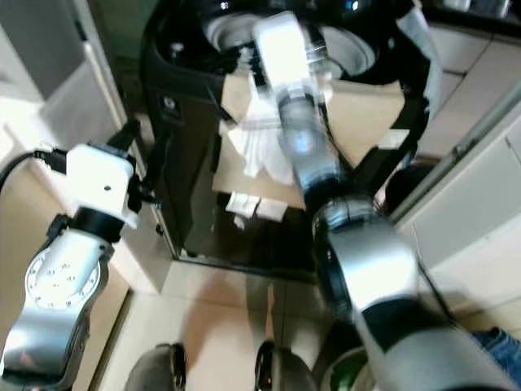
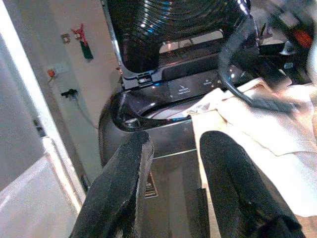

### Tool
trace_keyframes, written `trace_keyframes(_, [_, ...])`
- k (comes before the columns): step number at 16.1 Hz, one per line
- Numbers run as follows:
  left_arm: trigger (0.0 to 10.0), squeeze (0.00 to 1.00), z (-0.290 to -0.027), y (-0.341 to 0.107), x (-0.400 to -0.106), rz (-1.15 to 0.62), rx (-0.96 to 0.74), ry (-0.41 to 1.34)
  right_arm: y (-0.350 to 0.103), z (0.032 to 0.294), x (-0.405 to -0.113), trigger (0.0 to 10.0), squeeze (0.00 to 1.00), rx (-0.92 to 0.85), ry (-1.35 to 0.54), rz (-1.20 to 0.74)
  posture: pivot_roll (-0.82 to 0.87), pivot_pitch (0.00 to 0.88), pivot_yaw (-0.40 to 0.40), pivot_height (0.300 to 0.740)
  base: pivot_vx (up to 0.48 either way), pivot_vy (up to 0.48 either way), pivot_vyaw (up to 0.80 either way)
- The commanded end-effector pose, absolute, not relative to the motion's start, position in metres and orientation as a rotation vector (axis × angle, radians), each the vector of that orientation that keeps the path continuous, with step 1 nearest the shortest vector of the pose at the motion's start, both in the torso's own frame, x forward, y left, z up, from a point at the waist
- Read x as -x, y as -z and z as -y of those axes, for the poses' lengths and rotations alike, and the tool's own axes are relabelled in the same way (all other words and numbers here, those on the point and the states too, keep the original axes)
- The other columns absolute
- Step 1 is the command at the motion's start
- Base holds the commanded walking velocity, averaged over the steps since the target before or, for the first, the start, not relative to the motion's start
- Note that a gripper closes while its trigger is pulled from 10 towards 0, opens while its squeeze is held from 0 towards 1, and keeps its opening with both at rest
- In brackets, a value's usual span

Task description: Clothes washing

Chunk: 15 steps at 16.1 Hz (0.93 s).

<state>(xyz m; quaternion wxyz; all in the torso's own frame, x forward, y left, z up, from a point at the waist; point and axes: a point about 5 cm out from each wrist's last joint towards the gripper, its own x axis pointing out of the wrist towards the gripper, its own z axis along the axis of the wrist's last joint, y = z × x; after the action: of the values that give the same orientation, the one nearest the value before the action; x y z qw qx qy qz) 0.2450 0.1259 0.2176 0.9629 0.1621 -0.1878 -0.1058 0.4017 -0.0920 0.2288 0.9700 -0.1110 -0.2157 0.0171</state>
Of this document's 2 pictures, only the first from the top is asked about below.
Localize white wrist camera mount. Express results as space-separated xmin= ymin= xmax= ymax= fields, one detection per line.
xmin=252 ymin=11 xmax=319 ymax=95
xmin=64 ymin=143 xmax=138 ymax=230

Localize brown cardboard sheet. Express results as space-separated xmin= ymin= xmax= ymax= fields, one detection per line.
xmin=211 ymin=72 xmax=413 ymax=206

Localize grey robot right foot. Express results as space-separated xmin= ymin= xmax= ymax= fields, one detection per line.
xmin=253 ymin=340 xmax=319 ymax=391

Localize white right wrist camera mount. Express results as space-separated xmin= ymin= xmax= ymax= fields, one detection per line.
xmin=252 ymin=11 xmax=319 ymax=95

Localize grey robot left foot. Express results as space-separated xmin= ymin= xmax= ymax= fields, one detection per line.
xmin=146 ymin=341 xmax=209 ymax=391

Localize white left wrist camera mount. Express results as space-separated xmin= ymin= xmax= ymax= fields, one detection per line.
xmin=64 ymin=143 xmax=138 ymax=230

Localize grey robot foot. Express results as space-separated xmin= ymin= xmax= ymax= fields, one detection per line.
xmin=146 ymin=341 xmax=209 ymax=391
xmin=253 ymin=340 xmax=319 ymax=391

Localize white garment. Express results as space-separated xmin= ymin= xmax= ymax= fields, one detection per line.
xmin=223 ymin=48 xmax=296 ymax=185

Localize blue jeans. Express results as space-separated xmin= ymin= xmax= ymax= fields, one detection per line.
xmin=467 ymin=325 xmax=521 ymax=385

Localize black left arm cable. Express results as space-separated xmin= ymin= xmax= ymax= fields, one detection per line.
xmin=0 ymin=144 xmax=71 ymax=193

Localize green basin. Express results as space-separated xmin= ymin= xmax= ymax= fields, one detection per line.
xmin=321 ymin=345 xmax=376 ymax=391

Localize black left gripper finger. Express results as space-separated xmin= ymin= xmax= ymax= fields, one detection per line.
xmin=120 ymin=118 xmax=144 ymax=156

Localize black washing machine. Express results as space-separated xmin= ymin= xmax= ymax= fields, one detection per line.
xmin=139 ymin=0 xmax=445 ymax=263

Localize white paper label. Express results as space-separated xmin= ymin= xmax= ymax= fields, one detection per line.
xmin=225 ymin=191 xmax=258 ymax=217
xmin=253 ymin=197 xmax=287 ymax=222

